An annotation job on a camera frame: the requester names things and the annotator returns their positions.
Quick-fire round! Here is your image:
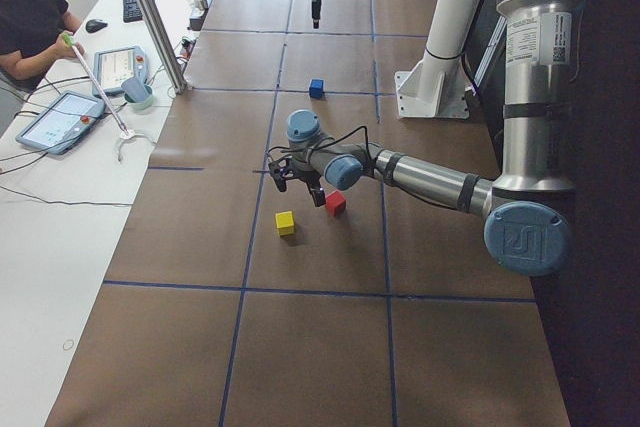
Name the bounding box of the red wooden block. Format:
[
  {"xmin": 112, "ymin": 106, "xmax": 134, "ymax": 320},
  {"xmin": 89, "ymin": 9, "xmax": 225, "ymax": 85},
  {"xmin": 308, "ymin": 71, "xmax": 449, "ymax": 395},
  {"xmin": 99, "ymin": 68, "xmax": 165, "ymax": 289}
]
[{"xmin": 325, "ymin": 191, "xmax": 347, "ymax": 217}]

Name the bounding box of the blue wooden block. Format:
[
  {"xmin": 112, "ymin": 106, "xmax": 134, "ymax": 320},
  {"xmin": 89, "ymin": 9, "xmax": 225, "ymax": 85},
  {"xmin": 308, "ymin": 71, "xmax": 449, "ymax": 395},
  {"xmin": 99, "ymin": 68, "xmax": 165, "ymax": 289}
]
[{"xmin": 308, "ymin": 78, "xmax": 325, "ymax": 99}]

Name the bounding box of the yellow wooden block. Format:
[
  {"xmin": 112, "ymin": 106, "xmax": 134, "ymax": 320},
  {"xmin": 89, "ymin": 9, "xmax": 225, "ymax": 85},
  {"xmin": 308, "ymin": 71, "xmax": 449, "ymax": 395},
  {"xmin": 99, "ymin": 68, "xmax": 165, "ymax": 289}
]
[{"xmin": 275, "ymin": 211, "xmax": 295, "ymax": 236}]

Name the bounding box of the black keyboard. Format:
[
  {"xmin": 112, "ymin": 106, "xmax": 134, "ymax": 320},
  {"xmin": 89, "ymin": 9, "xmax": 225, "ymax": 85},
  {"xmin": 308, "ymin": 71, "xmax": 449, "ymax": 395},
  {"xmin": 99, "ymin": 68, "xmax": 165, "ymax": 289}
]
[{"xmin": 122, "ymin": 0, "xmax": 143, "ymax": 23}]

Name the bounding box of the long grabber stick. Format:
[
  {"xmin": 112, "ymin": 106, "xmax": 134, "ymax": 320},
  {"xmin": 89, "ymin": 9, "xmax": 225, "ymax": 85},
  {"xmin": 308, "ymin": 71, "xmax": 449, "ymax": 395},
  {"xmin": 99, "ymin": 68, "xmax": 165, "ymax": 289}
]
[{"xmin": 60, "ymin": 31, "xmax": 157, "ymax": 163}]

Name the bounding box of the light blue cup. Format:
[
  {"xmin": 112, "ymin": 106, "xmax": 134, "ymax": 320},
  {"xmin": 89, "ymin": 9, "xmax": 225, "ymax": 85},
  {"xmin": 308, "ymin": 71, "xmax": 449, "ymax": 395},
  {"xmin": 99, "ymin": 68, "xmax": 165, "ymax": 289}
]
[{"xmin": 121, "ymin": 77, "xmax": 153, "ymax": 111}]

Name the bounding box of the far teach pendant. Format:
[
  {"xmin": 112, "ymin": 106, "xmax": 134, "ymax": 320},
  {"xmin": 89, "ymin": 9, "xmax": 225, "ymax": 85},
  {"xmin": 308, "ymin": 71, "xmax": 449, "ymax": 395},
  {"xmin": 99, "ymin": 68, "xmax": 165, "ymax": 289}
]
[{"xmin": 93, "ymin": 45, "xmax": 149, "ymax": 96}]

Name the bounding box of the teach pendant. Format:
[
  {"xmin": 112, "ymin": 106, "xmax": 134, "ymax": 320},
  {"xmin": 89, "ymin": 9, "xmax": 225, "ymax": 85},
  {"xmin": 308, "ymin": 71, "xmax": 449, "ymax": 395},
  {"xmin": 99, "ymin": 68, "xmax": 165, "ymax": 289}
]
[
  {"xmin": 15, "ymin": 91, "xmax": 105, "ymax": 155},
  {"xmin": 93, "ymin": 45, "xmax": 149, "ymax": 96}
]

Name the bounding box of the black computer mouse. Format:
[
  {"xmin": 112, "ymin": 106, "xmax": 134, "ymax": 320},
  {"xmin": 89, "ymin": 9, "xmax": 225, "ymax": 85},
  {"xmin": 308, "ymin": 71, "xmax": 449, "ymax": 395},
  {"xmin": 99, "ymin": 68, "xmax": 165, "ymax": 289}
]
[{"xmin": 85, "ymin": 19, "xmax": 108, "ymax": 34}]

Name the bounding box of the near teach pendant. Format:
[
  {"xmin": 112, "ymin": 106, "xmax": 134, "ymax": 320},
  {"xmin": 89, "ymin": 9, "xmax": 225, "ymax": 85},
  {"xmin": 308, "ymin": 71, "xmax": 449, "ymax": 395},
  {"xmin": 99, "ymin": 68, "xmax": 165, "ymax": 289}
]
[{"xmin": 15, "ymin": 91, "xmax": 105, "ymax": 155}]

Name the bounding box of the person in black shirt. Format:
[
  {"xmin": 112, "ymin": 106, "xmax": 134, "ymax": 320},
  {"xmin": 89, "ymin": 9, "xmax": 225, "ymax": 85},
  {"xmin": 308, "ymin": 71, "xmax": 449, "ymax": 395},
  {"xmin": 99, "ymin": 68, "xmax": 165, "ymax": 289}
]
[{"xmin": 1, "ymin": 0, "xmax": 82, "ymax": 91}]

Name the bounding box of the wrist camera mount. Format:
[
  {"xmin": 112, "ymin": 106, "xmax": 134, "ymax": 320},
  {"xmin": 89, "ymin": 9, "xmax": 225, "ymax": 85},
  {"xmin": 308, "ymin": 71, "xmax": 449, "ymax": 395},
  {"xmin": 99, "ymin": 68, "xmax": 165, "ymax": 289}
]
[{"xmin": 268, "ymin": 155, "xmax": 295, "ymax": 192}]

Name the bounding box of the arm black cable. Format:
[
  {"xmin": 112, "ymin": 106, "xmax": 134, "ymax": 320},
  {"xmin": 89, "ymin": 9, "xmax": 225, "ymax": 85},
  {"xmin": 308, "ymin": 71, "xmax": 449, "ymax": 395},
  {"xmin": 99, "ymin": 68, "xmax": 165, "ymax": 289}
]
[{"xmin": 264, "ymin": 125, "xmax": 396, "ymax": 183}]

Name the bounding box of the white pedestal column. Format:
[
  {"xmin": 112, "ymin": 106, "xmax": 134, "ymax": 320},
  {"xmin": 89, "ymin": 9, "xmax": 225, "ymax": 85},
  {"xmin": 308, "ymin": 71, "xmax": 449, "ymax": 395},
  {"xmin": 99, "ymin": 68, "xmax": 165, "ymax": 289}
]
[{"xmin": 395, "ymin": 0, "xmax": 480, "ymax": 119}]

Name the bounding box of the aluminium frame post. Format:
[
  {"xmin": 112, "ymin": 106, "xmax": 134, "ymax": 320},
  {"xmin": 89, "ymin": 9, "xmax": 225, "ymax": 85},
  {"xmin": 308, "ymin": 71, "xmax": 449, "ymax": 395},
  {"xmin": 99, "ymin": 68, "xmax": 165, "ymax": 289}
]
[{"xmin": 138, "ymin": 0, "xmax": 187, "ymax": 94}]

